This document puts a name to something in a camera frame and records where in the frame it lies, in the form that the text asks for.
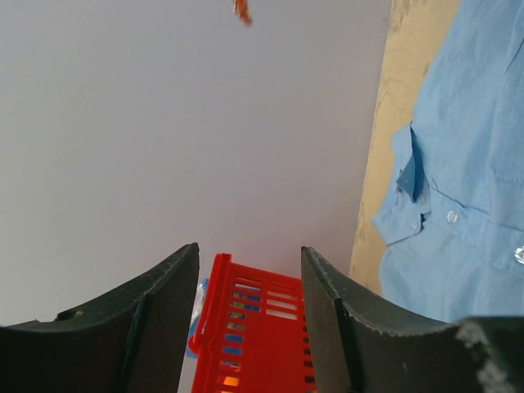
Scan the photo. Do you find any blue white plastic bag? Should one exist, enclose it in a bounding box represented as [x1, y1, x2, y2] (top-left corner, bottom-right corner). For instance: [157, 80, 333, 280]
[185, 278, 209, 359]

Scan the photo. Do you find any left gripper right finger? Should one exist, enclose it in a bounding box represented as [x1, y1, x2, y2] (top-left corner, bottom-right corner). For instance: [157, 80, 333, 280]
[301, 246, 523, 392]

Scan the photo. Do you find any red plastic shopping basket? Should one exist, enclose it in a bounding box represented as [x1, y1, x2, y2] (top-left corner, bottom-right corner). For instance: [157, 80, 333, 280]
[188, 254, 317, 393]

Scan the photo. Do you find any red leaf brooch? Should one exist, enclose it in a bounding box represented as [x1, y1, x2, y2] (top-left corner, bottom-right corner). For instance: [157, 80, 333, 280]
[233, 0, 252, 27]

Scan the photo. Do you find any light blue button shirt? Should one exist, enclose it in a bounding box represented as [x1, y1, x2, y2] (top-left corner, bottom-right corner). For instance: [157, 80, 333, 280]
[373, 1, 523, 322]

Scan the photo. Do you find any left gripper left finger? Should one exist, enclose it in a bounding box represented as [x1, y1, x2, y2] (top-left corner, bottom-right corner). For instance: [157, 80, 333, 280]
[1, 243, 199, 392]

